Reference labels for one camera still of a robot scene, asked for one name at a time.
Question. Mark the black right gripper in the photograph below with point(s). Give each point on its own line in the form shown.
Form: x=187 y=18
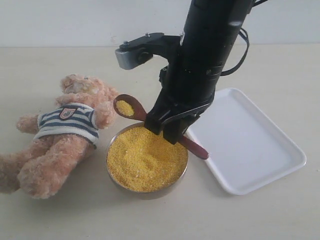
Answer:
x=185 y=95

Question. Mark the dark red wooden spoon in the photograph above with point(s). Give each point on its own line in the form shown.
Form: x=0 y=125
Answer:
x=139 y=114

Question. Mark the pink teddy bear striped shirt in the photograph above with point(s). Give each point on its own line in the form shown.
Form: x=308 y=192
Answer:
x=62 y=137

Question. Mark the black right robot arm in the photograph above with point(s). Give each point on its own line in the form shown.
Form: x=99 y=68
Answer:
x=209 y=33

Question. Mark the yellow millet grain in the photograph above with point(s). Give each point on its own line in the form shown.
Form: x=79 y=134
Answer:
x=147 y=162

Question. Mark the metal bowl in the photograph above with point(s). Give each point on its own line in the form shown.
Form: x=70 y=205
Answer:
x=147 y=190

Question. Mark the white rectangular plastic tray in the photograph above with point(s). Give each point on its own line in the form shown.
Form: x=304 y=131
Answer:
x=247 y=150

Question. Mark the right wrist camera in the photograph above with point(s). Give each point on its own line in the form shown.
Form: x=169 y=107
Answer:
x=134 y=53

